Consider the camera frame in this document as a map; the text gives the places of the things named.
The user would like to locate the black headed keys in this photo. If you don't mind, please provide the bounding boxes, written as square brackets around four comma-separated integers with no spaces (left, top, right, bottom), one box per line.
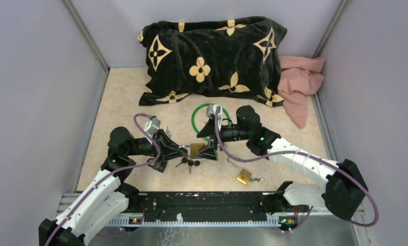
[187,159,201,174]

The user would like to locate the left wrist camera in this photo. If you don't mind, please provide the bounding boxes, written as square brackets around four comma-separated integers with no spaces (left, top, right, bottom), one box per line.
[144,116,160,137]

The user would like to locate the black floral plush blanket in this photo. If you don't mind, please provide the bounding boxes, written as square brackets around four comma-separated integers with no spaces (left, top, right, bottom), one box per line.
[138,16,287,107]

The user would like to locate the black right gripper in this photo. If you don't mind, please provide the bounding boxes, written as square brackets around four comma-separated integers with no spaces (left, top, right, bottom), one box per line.
[195,117,251,160]

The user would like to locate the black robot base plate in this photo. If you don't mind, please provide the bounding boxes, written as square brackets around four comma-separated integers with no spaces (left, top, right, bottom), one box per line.
[114,182,310,228]

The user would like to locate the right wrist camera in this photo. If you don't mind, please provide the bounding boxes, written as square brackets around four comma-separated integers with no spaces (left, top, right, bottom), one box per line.
[206,104,223,119]

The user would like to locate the silver padlock keys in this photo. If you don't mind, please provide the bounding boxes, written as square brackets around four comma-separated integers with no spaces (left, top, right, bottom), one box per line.
[166,127,172,137]

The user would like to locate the keys of padlock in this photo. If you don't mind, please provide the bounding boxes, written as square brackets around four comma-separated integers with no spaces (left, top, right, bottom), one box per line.
[249,178,265,183]

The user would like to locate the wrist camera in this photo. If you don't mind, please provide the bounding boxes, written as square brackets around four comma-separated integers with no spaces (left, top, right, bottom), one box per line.
[144,116,160,137]
[206,104,223,119]

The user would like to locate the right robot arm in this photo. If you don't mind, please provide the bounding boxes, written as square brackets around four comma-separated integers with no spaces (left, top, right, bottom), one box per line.
[197,104,372,221]

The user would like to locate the green cable lock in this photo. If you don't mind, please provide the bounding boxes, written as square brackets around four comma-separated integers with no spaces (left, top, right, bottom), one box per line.
[191,103,231,142]

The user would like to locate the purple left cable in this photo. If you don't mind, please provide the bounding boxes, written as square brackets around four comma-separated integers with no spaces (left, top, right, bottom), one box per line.
[44,113,161,246]

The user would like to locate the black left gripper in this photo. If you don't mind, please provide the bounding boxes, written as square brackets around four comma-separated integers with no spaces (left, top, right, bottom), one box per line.
[126,128,188,163]

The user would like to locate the brass padlock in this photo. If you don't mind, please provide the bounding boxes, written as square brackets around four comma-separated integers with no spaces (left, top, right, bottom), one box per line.
[179,143,206,158]
[227,157,252,185]

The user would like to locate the pink cloth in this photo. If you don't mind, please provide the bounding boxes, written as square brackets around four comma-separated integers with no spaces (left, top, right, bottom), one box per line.
[278,56,325,129]

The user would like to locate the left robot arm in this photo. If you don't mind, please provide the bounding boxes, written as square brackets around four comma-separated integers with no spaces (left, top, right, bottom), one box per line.
[38,127,188,245]

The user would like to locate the black u-lock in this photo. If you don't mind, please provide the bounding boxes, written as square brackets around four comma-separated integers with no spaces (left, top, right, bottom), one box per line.
[147,158,168,173]

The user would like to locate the single black headed key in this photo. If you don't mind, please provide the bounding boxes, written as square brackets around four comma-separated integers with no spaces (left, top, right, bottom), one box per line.
[175,157,189,168]

